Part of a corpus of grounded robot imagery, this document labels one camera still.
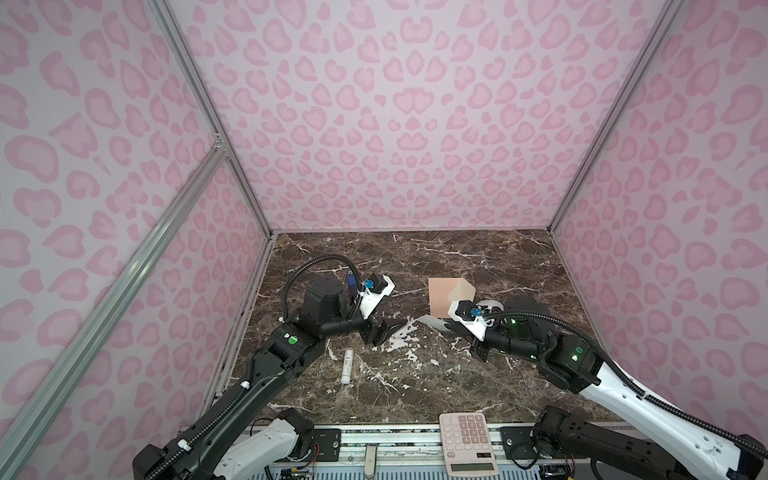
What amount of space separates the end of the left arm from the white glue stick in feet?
0.92

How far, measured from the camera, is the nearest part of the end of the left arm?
605 millimetres

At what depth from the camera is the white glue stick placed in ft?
2.77
